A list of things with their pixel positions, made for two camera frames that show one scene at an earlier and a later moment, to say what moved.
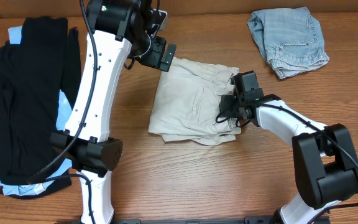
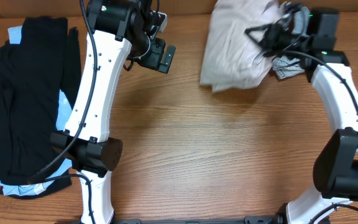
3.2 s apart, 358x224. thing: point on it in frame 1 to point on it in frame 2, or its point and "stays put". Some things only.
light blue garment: (64, 117) stays put
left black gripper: (154, 60) stays put
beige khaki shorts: (188, 102) to (232, 60)
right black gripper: (224, 107) to (270, 41)
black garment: (20, 106) stays put
